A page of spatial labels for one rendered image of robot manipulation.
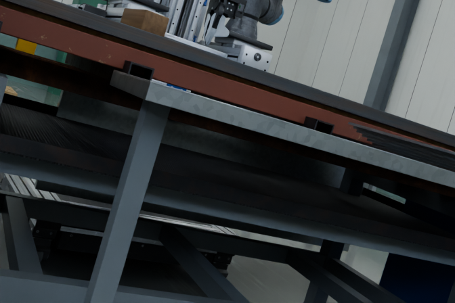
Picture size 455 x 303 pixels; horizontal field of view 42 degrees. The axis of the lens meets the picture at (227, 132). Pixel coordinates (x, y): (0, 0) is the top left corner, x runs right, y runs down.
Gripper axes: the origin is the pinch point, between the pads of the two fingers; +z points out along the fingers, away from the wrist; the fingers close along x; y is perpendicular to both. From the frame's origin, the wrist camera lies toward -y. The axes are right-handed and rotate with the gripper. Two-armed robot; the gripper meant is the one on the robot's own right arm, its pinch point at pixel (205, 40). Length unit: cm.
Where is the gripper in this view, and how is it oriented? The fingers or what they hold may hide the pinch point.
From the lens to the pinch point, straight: 165.9
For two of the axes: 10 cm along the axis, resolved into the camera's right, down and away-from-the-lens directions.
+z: -2.9, 9.6, 0.5
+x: -3.9, -1.6, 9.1
